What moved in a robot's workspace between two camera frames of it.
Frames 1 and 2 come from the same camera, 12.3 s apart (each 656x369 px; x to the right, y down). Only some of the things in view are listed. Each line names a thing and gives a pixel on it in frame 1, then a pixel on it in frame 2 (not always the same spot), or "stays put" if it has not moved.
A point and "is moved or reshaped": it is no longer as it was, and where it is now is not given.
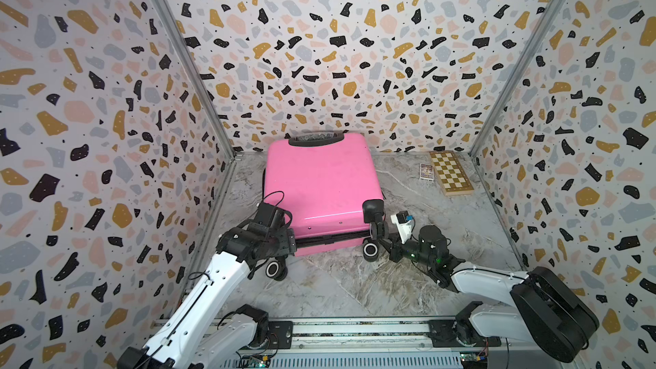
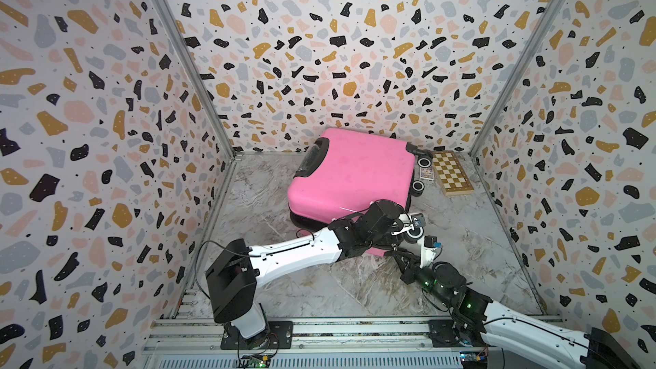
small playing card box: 426,172 stays put
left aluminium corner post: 166,10 stays put
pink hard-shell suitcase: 322,179 is moved or reshaped
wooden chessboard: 452,177 stays put
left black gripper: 288,241 to 389,238
